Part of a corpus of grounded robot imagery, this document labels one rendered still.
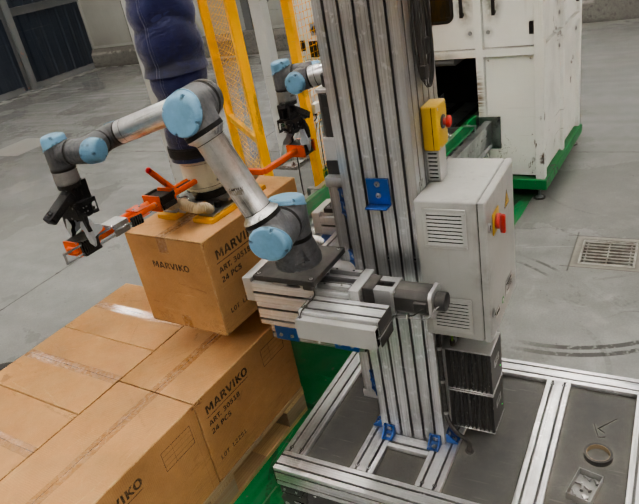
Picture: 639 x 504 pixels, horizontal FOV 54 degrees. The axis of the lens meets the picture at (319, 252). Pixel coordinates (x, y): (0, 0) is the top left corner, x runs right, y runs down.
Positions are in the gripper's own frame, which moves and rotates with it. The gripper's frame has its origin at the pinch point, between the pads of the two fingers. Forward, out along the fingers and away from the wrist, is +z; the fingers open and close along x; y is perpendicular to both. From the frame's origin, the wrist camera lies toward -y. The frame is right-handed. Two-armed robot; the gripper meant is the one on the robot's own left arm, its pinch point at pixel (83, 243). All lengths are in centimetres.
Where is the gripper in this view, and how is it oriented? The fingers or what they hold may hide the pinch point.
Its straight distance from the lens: 213.2
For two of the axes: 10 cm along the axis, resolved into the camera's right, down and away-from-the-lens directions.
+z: 1.5, 8.8, 4.5
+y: 5.2, -4.6, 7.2
